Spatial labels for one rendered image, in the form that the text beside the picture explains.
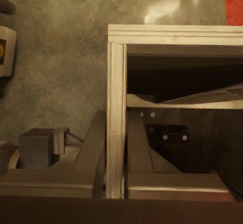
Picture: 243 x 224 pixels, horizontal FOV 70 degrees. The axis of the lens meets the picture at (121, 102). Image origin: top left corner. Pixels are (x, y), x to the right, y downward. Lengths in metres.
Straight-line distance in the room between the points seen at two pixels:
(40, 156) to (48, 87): 0.87
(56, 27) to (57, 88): 0.36
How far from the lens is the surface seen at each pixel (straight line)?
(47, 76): 1.16
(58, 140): 0.31
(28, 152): 0.33
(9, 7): 1.19
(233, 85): 0.30
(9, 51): 1.16
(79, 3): 1.18
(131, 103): 0.90
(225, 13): 1.26
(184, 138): 0.92
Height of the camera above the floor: 1.06
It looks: 82 degrees down
